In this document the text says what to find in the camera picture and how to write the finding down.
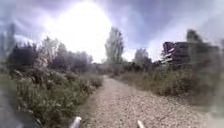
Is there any tall pale green tree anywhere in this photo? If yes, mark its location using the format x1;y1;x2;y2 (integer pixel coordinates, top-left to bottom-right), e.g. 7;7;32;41
104;26;125;65

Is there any robot's own part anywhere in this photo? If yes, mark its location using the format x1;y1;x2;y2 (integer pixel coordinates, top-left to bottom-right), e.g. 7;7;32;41
136;120;146;128
69;116;83;128

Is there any pale gravel dirt path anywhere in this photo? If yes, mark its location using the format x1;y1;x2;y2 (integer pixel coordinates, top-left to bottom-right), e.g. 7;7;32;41
78;74;214;128

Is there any green weedy undergrowth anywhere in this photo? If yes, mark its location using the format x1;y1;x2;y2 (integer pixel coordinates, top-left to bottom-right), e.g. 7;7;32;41
109;61;224;111
0;64;104;128

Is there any small leafy tree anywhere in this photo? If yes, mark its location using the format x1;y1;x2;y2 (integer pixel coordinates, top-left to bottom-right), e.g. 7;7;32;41
133;47;153;66

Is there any row of dark bushes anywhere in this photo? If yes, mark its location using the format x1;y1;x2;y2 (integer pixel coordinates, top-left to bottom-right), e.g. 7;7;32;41
5;35;94;75

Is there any unfinished brick building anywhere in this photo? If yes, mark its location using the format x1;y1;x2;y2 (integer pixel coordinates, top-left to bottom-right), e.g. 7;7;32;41
160;40;221;66

